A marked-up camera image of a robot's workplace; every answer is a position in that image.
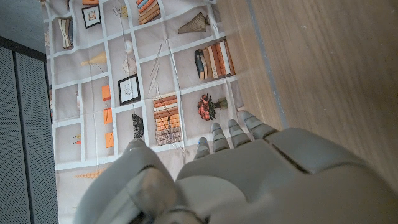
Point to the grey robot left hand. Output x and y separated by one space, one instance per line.
255 180

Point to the printed bookshelf backdrop cloth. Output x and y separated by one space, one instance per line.
186 81

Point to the grey perforated metal panel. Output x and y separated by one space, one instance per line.
21 140

